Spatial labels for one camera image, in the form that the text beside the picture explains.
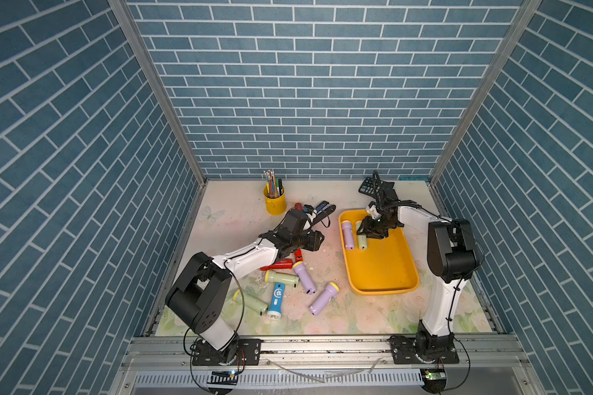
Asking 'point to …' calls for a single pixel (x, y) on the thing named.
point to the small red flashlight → (298, 206)
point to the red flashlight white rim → (298, 255)
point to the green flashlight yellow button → (361, 239)
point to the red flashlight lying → (279, 265)
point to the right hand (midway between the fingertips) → (364, 233)
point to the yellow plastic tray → (385, 267)
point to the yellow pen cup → (275, 206)
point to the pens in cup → (274, 186)
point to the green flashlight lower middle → (272, 276)
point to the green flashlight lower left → (257, 305)
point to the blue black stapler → (322, 210)
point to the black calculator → (371, 187)
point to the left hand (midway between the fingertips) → (324, 238)
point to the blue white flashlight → (277, 301)
